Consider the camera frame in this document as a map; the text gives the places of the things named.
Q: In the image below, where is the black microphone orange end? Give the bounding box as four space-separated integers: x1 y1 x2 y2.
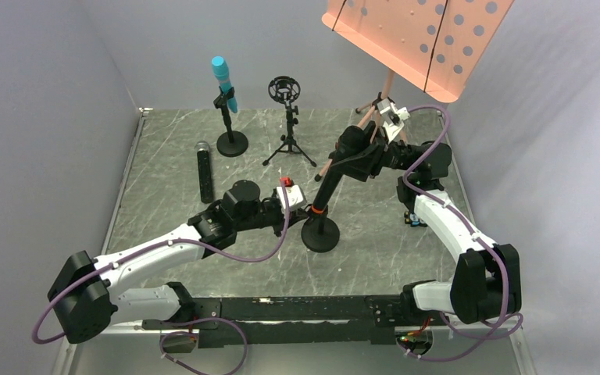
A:
310 156 346 215

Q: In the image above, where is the black small desk mic stand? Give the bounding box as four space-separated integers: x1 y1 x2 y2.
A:
301 209 340 253

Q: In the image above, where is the black clip desk mic stand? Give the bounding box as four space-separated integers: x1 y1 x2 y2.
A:
213 87 248 158

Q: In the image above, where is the blue microphone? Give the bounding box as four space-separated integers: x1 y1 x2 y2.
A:
211 55 238 113

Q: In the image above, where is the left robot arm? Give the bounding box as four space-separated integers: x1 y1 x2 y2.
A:
45 177 307 344

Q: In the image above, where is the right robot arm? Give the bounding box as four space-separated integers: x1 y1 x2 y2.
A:
328 126 522 324

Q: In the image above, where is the black microphone silver grille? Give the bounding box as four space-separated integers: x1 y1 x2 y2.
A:
195 141 215 204

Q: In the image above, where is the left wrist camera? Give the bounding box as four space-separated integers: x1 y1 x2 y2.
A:
275 177 307 212

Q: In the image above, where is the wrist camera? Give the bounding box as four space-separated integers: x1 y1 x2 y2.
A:
376 98 410 143
275 177 307 212

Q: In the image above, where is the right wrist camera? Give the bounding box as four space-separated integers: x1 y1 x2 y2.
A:
376 98 410 143

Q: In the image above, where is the black tripod shock mount stand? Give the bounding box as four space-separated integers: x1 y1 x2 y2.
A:
262 76 317 167

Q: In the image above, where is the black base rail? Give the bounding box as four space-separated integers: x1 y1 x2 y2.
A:
141 295 436 348

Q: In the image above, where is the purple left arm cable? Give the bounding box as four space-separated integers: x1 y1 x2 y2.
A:
31 186 291 345

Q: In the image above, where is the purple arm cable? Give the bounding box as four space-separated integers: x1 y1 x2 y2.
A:
31 186 291 345
401 104 524 363

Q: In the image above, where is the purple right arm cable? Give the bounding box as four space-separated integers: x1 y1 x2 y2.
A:
401 104 524 363

